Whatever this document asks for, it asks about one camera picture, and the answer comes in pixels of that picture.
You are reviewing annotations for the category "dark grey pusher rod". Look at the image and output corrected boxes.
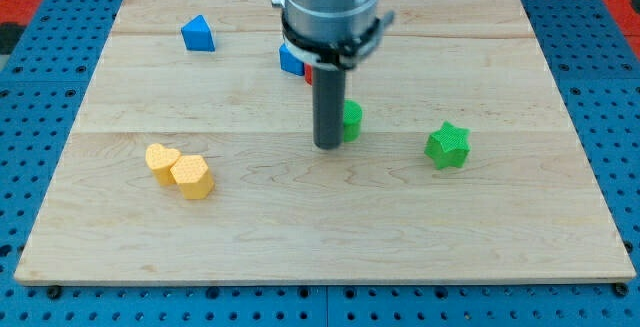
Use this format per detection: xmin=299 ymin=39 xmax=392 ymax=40
xmin=312 ymin=67 xmax=346 ymax=150

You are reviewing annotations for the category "green cylinder block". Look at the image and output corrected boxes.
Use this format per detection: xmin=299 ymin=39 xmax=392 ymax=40
xmin=343 ymin=99 xmax=363 ymax=142

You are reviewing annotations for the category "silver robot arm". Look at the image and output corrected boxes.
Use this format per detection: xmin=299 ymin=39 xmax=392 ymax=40
xmin=272 ymin=0 xmax=395 ymax=150

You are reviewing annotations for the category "red cylinder block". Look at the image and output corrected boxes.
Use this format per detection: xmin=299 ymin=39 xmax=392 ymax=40
xmin=304 ymin=64 xmax=313 ymax=85

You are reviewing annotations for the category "blue cube block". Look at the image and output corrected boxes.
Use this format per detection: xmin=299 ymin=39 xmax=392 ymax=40
xmin=278 ymin=44 xmax=305 ymax=76

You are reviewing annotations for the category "green star block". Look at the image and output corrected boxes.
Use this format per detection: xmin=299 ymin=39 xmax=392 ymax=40
xmin=424 ymin=121 xmax=471 ymax=170

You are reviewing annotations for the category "blue triangle block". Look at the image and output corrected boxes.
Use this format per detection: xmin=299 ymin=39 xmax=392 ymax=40
xmin=181 ymin=15 xmax=216 ymax=52

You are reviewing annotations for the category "yellow hexagon block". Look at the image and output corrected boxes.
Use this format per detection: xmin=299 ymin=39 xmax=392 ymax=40
xmin=170 ymin=155 xmax=215 ymax=200

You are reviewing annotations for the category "yellow heart block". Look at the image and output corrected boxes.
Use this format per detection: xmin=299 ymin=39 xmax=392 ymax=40
xmin=145 ymin=143 xmax=182 ymax=186

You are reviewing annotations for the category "wooden board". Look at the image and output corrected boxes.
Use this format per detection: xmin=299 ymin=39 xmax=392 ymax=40
xmin=14 ymin=0 xmax=636 ymax=286

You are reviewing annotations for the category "black clamp ring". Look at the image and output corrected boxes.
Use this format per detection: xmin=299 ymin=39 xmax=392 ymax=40
xmin=280 ymin=10 xmax=396 ymax=72

